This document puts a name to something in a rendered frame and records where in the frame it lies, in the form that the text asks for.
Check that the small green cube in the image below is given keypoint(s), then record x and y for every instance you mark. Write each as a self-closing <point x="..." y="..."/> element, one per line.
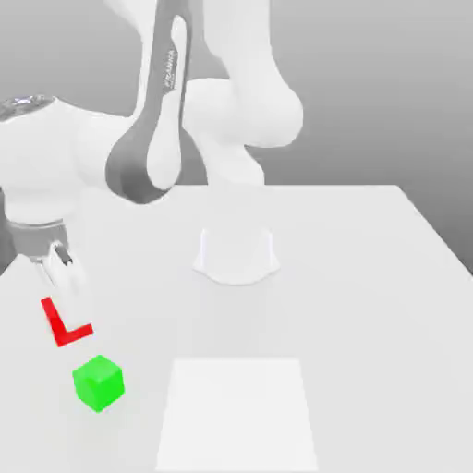
<point x="98" y="384"/>

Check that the small red cube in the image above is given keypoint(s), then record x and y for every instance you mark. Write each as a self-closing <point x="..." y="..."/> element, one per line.
<point x="56" y="327"/>

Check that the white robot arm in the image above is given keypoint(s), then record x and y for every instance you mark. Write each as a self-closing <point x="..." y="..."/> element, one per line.
<point x="236" y="111"/>

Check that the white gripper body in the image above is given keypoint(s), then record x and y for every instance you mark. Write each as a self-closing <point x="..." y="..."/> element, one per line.
<point x="64" y="281"/>

